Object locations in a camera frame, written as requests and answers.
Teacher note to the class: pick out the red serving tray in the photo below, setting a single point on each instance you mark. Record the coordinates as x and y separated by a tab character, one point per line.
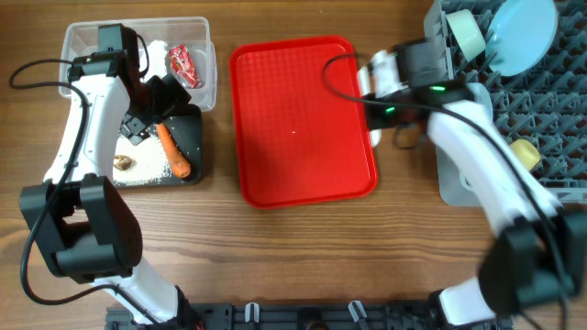
297	142

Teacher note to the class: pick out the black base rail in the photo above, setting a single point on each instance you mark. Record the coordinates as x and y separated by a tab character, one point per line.
356	315

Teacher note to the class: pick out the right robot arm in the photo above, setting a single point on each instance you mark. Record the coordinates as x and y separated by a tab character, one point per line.
538	255

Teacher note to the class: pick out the yellow plastic cup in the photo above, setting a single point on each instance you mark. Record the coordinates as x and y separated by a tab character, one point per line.
526	152

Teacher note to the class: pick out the mint green bowl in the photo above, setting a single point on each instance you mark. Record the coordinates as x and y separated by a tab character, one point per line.
467	33

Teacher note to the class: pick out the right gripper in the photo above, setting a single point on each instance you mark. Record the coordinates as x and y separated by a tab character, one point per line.
371	119

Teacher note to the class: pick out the brown food scrap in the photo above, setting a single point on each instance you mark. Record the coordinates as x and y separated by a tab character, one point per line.
123	162

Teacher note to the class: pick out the white tissue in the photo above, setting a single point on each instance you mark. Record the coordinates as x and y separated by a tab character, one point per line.
155	62

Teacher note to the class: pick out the white plastic spoon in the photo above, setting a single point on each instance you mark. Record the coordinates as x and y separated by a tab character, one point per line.
375	136

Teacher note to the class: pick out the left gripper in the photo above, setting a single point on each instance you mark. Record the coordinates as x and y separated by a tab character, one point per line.
171	95

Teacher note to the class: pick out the orange carrot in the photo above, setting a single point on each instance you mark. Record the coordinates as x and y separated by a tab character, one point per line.
179	165

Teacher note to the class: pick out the red strawberry snack wrapper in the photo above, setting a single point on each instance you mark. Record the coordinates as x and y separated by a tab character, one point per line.
183	65

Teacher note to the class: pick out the white rice pile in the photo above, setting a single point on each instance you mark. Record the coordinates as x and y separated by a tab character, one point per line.
151	164

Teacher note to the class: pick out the grey dishwasher rack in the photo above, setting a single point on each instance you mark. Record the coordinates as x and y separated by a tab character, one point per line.
545	105

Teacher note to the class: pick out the black waste tray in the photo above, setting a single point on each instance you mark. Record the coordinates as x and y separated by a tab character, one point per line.
186	132

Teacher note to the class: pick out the light blue plate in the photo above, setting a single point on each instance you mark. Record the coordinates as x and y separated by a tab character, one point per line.
523	31

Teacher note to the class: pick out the light blue bowl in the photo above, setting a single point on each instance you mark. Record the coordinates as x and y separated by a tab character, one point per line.
481	96

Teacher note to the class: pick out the clear plastic bin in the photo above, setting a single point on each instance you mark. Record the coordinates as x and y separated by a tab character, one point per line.
81	39

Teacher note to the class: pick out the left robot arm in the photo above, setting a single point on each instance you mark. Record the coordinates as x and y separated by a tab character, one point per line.
76	217

